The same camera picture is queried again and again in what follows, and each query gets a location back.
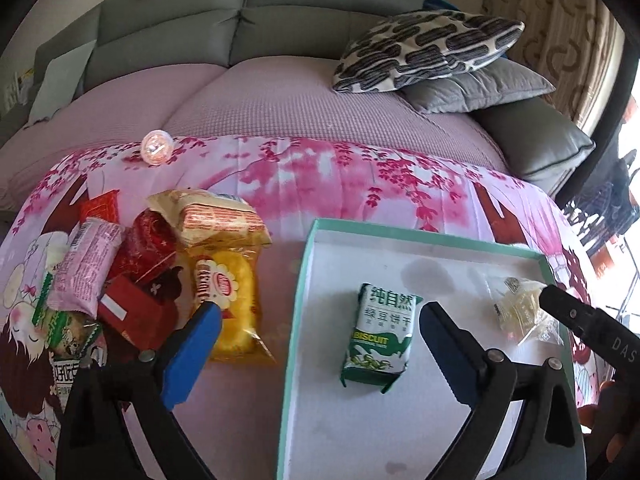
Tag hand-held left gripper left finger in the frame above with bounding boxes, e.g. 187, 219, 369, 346
55, 304, 223, 480

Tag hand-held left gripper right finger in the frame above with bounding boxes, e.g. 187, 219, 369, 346
419, 302, 587, 480

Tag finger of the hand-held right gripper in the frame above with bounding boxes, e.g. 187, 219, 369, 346
539, 285, 640, 368

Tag clear pastry packet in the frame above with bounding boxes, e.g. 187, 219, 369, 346
487, 276, 565, 347

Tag green biscuit packet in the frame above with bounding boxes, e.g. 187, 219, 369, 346
340, 282, 425, 395

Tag red white-striped snack packet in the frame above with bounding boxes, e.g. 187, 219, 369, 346
97, 275, 178, 351

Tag yellow cake packet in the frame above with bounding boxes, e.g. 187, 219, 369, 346
177, 245, 278, 366

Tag red gold-dotted snack packet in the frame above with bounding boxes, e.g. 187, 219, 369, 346
117, 209, 181, 286

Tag white bold-print snack packet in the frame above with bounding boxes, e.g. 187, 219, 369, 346
51, 352, 108, 411

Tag white box with green rim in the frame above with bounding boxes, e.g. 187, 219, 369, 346
276, 217, 581, 480

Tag green striped snack packet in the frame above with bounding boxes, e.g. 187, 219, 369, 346
31, 269, 103, 361

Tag beige orange-print snack packet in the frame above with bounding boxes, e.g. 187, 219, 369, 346
146, 188, 273, 248

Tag pink snack packet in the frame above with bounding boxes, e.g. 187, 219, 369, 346
50, 217, 126, 318

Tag red cake packet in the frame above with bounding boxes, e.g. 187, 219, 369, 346
80, 189, 121, 226

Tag clear pink jelly cup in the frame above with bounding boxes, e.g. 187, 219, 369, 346
141, 130, 175, 166

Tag printed pink blanket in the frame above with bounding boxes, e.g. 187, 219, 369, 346
0, 135, 601, 480

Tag grey quilted pillow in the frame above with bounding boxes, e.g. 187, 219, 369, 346
400, 57, 557, 115

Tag pink waffle sofa cover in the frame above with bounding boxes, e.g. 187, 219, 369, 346
0, 55, 511, 211

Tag beige patterned curtain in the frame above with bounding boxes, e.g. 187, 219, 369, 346
480, 0, 626, 126

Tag pale green cushion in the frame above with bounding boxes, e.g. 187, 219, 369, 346
27, 40, 96, 126

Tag black white patterned pillow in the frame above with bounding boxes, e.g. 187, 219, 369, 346
332, 10, 526, 95

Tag white paper leaflets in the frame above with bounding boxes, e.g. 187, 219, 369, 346
0, 67, 36, 116

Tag grey sofa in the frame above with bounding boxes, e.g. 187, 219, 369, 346
0, 0, 598, 196

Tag black door frame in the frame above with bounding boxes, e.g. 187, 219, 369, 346
565, 25, 640, 201

